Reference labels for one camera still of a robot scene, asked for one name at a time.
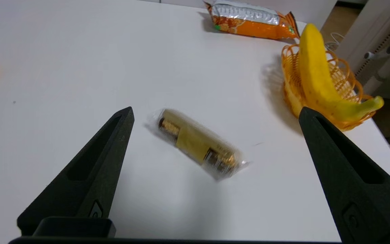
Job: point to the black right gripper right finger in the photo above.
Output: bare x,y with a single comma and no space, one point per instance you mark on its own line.
350,173

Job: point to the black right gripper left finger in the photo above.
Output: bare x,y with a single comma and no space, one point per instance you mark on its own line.
90,173

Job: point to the yellow banana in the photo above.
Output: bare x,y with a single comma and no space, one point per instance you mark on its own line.
320,78

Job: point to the gold chocolates in clear wrapper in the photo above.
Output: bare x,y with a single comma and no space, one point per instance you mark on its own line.
198,144

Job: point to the white stand with black knobs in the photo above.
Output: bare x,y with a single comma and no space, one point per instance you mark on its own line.
389,64

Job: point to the white perforated panel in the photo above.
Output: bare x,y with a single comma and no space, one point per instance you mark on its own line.
364,34

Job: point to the orange silver snack bag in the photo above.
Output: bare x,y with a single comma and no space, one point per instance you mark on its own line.
249,22

